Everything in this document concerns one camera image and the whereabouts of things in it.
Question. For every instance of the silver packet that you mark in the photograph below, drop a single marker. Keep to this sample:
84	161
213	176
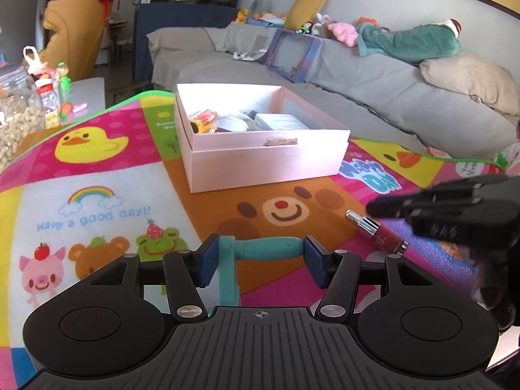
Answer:
252	54

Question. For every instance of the glass jar of nuts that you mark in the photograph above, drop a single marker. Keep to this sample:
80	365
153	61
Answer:
18	118

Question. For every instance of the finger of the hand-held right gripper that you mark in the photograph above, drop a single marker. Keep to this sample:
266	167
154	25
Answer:
398	206
471	185

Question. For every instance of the yellow pillow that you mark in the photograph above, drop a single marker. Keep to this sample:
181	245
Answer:
306	6

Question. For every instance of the grey sofa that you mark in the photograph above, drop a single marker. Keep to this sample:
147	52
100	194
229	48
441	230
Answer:
365	85

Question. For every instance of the small jar with red lid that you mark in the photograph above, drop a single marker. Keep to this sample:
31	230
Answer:
48	103

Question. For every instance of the small white carton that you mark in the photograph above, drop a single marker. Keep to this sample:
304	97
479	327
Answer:
280	122

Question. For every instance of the pink storage box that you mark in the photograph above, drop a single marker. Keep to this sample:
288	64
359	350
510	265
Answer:
260	162

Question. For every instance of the grey coffee table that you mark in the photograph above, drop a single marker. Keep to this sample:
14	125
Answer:
89	91

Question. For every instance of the yellow armchair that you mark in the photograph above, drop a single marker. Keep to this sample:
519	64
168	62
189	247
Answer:
75	36

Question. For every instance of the pink plush toy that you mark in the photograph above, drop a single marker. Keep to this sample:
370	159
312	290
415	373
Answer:
345	32

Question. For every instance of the colourful printed mat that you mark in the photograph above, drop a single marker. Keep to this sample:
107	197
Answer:
122	170

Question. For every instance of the white plastic bag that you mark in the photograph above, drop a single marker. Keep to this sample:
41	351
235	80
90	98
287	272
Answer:
34	63

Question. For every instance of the red spray bottle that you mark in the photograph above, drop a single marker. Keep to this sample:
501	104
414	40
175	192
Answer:
384	235

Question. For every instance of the patterned white cloth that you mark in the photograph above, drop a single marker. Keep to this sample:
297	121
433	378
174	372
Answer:
510	158

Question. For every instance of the orange carrot toy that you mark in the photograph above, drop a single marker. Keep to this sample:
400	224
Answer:
67	109

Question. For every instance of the wooden chair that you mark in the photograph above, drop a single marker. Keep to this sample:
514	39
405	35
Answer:
120	36

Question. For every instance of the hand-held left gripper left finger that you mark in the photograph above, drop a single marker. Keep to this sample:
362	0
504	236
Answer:
208	260

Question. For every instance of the beige cushion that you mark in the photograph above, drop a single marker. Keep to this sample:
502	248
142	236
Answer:
475	79

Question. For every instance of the purple window box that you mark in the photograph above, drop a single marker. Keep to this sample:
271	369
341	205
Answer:
294	55

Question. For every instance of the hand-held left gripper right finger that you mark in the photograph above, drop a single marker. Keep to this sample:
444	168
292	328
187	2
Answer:
317	262

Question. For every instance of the teal plastic tool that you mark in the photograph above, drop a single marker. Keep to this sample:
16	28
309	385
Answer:
264	248

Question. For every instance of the green toy bottle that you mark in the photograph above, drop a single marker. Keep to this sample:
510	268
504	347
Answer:
64	83

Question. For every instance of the orange plush toy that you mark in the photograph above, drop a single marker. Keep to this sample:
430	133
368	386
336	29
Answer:
367	21

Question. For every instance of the white round jar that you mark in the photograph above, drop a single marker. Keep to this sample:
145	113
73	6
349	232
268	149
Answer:
232	124

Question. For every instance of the grey bunny plush toy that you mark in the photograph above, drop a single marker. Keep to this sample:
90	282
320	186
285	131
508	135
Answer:
323	24

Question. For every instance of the yellow plush toy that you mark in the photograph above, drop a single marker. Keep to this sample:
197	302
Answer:
242	16

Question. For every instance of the green stuffed toy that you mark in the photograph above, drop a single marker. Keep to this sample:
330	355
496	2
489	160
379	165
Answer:
410	40

